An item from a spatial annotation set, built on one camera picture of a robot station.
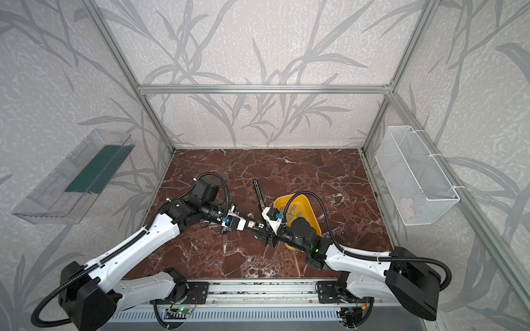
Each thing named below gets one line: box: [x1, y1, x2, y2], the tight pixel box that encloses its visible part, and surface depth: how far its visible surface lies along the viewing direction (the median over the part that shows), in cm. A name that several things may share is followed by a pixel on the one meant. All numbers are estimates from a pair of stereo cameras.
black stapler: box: [252, 179, 266, 212], surface depth 101 cm
